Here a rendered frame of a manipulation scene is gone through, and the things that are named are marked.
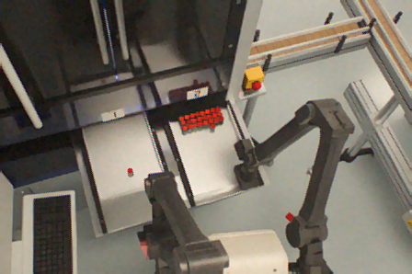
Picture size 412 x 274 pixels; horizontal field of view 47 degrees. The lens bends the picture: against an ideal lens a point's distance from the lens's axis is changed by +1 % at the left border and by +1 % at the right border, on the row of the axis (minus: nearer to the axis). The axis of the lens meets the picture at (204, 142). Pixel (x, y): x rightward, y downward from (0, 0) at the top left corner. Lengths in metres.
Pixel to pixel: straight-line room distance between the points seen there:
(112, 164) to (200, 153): 0.35
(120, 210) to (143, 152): 0.25
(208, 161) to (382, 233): 1.39
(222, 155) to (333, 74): 1.60
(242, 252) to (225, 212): 1.48
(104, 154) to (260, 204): 1.19
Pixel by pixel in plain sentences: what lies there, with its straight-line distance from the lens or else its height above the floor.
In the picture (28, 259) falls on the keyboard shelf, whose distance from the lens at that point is 1.93.
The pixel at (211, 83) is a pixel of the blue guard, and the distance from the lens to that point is 1.86.
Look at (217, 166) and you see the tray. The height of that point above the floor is 0.88.
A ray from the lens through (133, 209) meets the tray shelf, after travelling 1.83.
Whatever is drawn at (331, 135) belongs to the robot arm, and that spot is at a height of 1.55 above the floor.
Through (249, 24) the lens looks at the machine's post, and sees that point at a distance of 1.64.
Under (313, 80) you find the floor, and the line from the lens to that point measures 3.28.
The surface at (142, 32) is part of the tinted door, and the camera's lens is 1.50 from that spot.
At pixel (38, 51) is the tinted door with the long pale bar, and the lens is 1.48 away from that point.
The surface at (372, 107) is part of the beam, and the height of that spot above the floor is 0.55.
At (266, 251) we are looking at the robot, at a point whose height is 1.38.
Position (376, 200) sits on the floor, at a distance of 3.03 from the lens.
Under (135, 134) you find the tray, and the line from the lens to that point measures 1.95.
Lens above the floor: 2.62
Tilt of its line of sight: 64 degrees down
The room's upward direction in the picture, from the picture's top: 9 degrees clockwise
